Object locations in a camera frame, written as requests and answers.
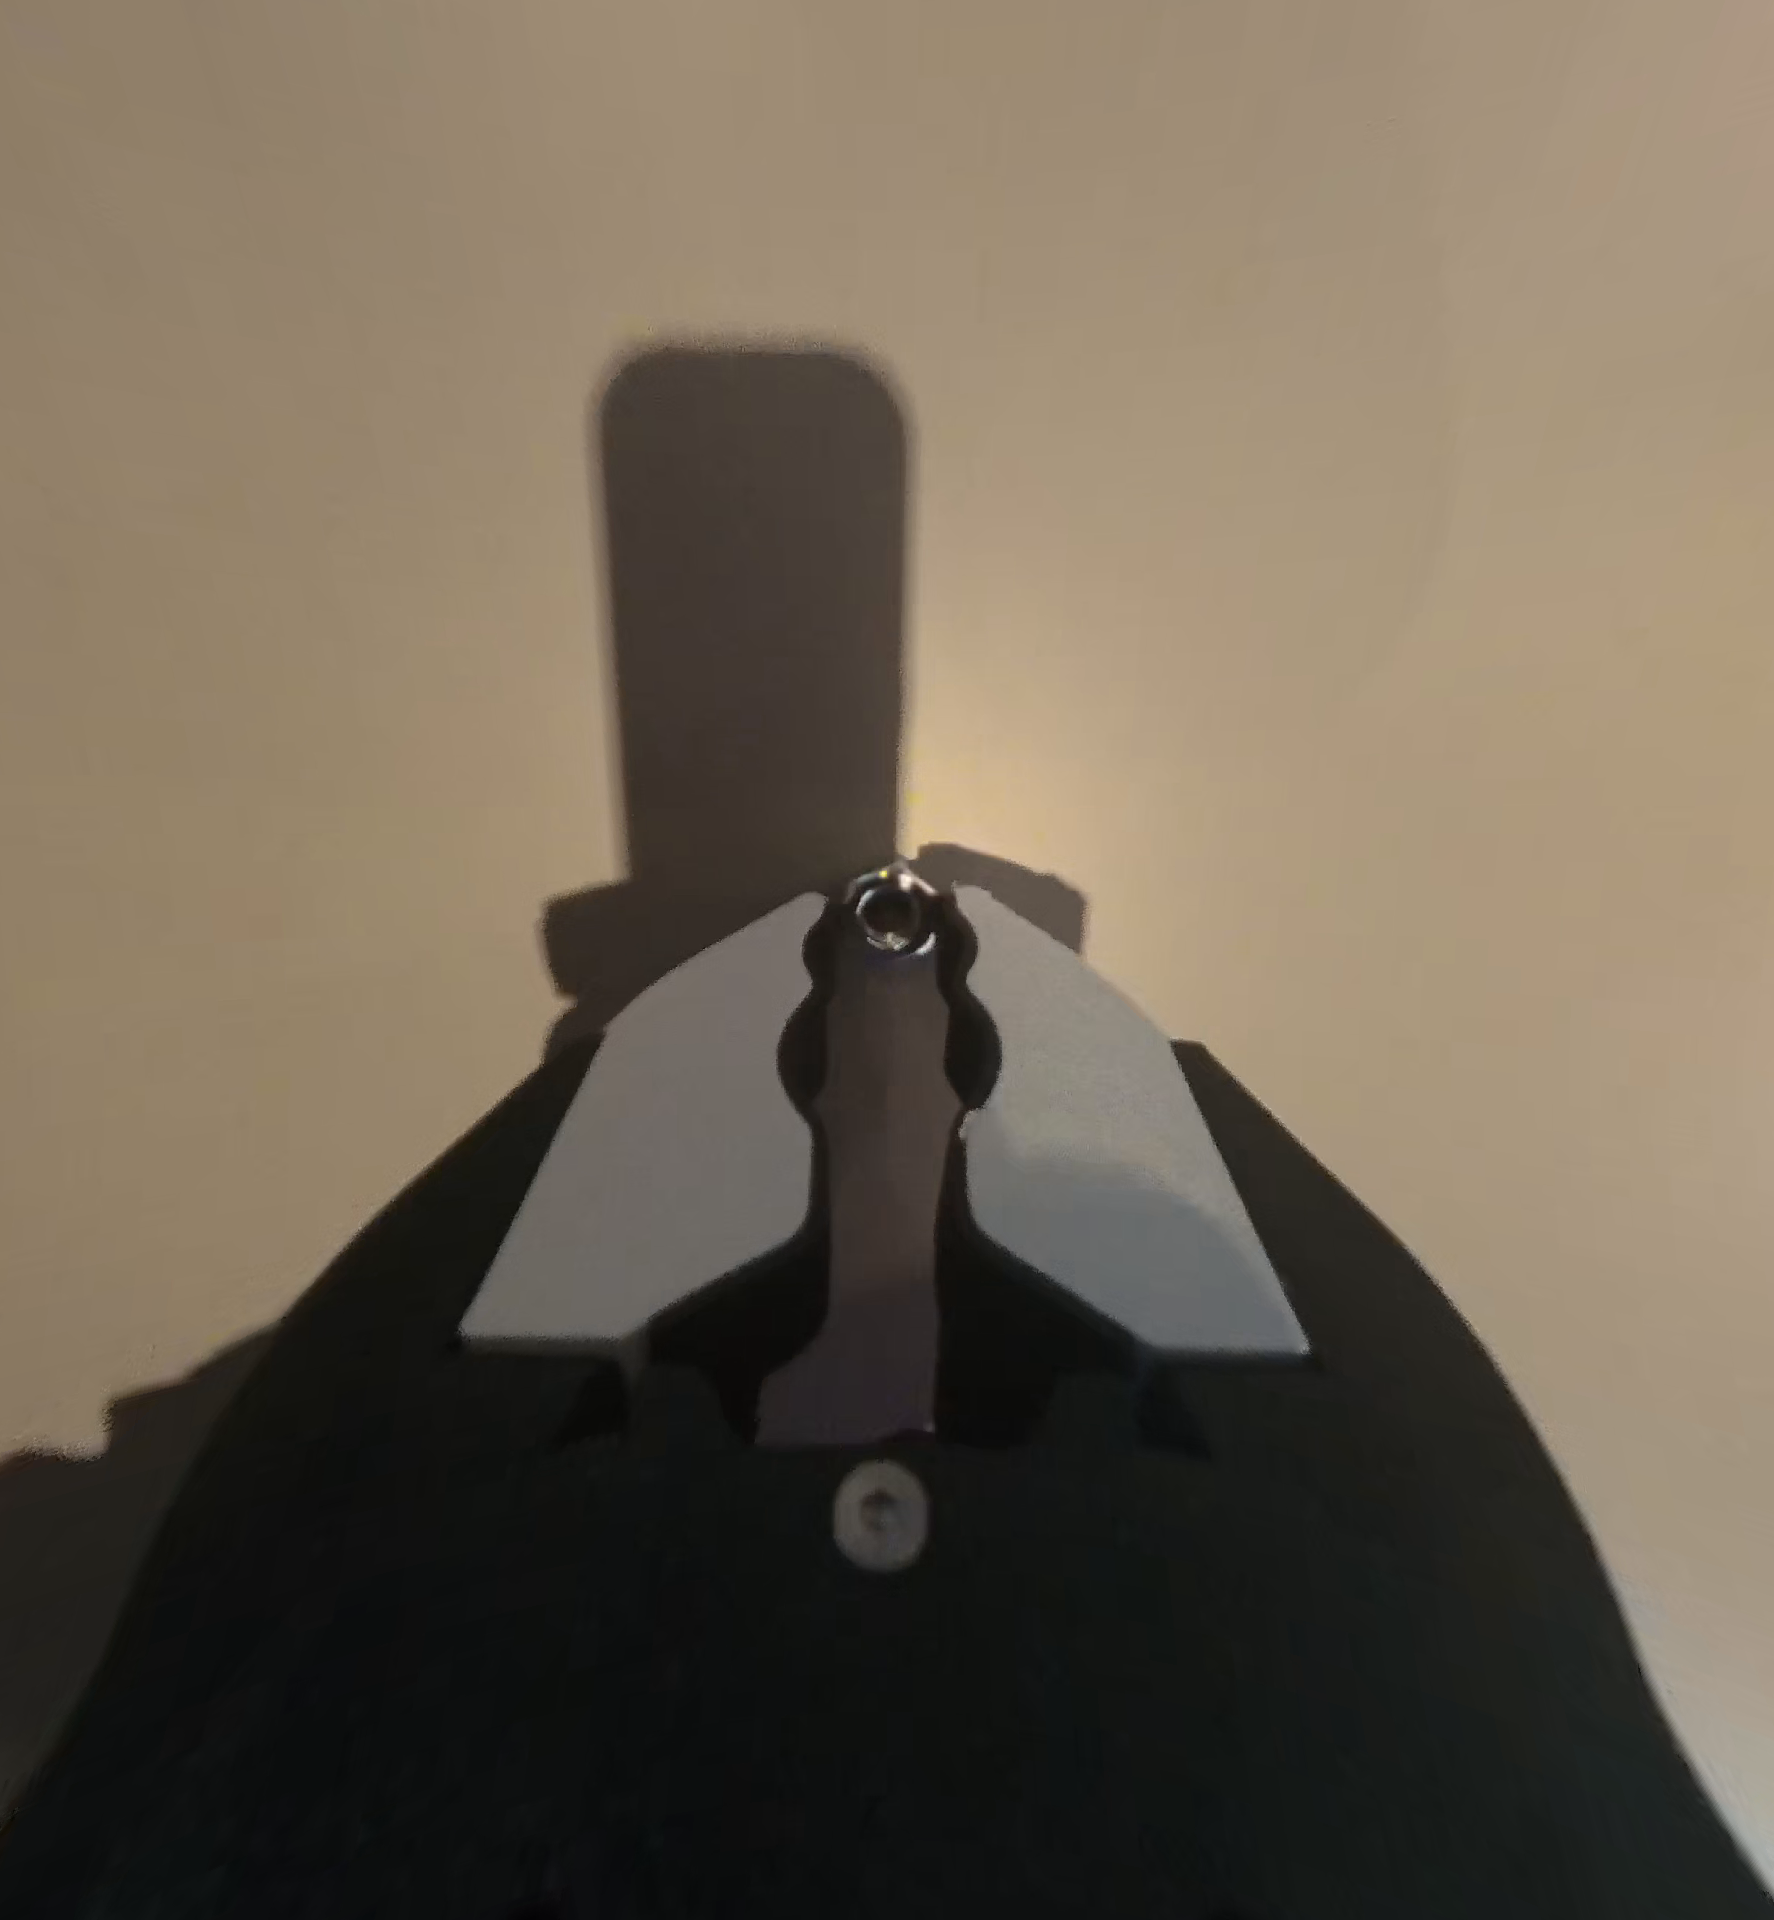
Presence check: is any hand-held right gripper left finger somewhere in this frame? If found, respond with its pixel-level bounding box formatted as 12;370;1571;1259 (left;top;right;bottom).
458;885;838;1370

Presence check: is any silver hex nut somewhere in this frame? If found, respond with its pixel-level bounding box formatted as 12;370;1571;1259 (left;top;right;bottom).
845;861;922;951

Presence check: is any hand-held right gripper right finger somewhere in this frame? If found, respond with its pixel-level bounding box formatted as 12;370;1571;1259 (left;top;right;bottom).
929;885;1313;1370

